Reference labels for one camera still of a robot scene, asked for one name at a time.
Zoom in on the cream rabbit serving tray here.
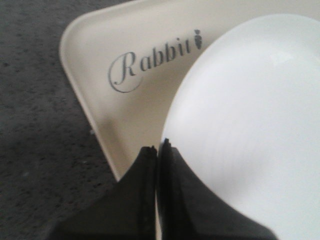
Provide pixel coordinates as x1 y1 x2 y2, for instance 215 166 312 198
59 0 320 240

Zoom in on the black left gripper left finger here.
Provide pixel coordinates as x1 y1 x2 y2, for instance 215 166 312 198
48 146 158 240

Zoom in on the white round plate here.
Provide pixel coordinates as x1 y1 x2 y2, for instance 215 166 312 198
162 14 320 240

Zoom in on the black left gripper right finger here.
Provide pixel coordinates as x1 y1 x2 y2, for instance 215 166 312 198
157 139 277 240

